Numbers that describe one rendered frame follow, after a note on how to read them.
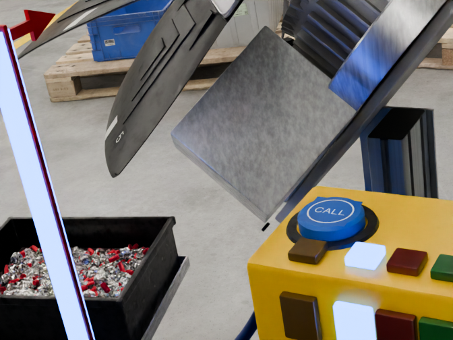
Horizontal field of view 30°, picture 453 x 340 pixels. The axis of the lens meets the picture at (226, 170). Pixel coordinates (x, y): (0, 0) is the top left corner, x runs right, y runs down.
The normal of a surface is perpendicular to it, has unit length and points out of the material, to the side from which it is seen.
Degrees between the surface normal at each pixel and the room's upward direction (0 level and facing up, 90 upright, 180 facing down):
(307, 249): 0
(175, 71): 48
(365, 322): 90
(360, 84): 99
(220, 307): 0
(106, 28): 90
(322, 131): 55
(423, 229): 0
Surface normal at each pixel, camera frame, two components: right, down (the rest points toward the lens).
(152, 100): -0.75, -0.37
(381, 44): -0.43, 0.36
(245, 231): -0.16, -0.89
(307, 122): 0.00, -0.17
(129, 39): -0.18, 0.45
